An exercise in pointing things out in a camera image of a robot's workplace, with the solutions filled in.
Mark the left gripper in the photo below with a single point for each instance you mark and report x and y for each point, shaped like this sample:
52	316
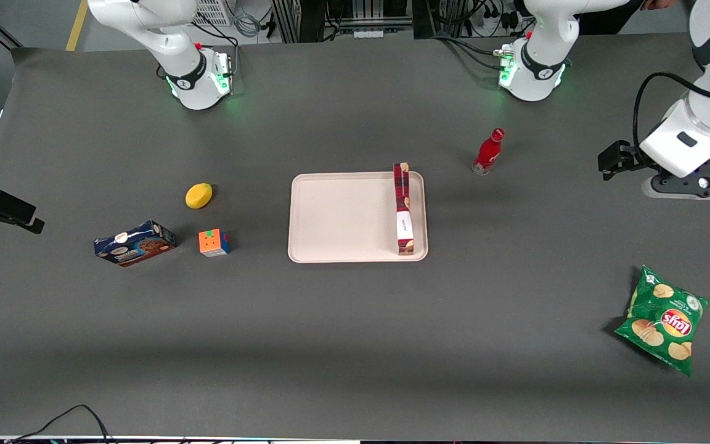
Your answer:
617	158

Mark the black metal rack frame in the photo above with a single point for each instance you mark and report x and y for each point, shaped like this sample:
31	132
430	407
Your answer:
299	18

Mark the orange puzzle cube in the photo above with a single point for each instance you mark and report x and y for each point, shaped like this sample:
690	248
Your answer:
212	242

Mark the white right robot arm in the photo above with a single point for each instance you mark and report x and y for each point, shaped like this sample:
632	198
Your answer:
191	74

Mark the red drink bottle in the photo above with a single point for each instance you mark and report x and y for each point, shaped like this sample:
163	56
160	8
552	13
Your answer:
487	154

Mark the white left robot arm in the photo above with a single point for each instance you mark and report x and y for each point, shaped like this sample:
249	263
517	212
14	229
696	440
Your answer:
537	71

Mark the red cookie box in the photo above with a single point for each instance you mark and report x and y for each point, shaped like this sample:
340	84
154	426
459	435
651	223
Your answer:
403	216

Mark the white power strip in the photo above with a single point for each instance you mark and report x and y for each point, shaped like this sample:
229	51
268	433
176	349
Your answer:
498	20
369	33

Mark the yellow lemon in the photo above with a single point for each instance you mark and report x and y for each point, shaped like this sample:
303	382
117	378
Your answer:
198	196

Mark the blue cookie box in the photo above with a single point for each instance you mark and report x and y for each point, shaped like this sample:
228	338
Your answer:
136	245

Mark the green chips bag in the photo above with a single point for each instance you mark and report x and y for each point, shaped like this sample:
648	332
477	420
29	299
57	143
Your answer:
663	320

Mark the pale pink plastic tray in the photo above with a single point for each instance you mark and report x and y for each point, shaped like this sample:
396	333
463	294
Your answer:
342	216

